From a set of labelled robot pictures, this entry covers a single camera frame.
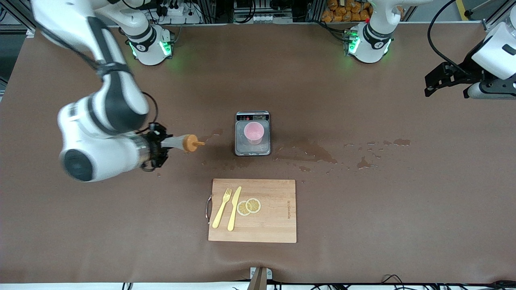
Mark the sauce bottle with orange cap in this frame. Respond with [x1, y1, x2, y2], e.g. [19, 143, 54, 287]
[160, 134, 205, 153]

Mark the pink plastic cup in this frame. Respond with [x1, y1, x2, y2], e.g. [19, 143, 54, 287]
[244, 122, 265, 145]

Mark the yellow plastic fork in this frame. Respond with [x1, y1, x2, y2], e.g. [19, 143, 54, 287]
[212, 188, 233, 229]

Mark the yellow plastic knife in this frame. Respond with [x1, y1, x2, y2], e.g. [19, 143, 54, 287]
[227, 186, 242, 232]

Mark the silver kitchen scale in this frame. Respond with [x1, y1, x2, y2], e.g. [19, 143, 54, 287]
[235, 111, 271, 156]

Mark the brown table cover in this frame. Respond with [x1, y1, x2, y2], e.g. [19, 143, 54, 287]
[0, 22, 516, 284]

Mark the white power strip with plugs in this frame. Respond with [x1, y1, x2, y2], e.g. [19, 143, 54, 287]
[151, 3, 202, 24]

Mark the orange snack packets pile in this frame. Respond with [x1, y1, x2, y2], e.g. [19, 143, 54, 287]
[321, 0, 405, 23]

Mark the wooden cutting board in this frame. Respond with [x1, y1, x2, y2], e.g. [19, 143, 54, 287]
[206, 179, 298, 243]

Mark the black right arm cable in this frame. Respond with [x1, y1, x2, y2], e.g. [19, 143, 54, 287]
[38, 22, 158, 133]

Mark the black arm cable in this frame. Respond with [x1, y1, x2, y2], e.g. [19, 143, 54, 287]
[427, 0, 470, 74]
[38, 22, 158, 133]

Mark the aluminium frame post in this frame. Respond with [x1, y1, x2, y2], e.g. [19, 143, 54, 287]
[482, 0, 516, 33]
[0, 0, 36, 37]

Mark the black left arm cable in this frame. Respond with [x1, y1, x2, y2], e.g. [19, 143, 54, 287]
[427, 0, 470, 74]

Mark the black cables bundle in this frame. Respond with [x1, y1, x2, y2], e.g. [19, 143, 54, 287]
[379, 275, 516, 290]

